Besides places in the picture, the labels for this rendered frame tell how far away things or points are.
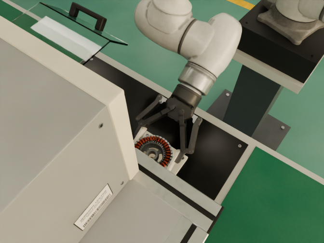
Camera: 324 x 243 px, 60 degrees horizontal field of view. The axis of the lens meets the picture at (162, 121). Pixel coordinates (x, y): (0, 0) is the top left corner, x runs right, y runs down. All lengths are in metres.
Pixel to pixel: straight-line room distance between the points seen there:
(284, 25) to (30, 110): 0.94
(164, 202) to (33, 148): 0.23
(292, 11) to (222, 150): 0.51
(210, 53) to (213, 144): 0.28
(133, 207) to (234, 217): 0.44
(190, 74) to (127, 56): 1.45
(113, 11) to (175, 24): 1.81
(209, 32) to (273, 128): 1.22
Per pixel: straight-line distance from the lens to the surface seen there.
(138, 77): 1.02
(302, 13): 1.05
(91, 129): 0.26
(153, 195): 0.43
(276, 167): 0.90
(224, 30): 0.74
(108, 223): 0.43
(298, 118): 1.99
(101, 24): 0.76
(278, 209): 0.86
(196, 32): 0.74
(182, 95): 0.72
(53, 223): 0.32
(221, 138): 0.87
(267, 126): 1.86
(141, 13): 0.79
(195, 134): 0.73
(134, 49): 2.18
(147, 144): 0.77
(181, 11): 0.75
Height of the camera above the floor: 1.53
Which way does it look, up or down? 59 degrees down
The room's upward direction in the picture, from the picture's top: straight up
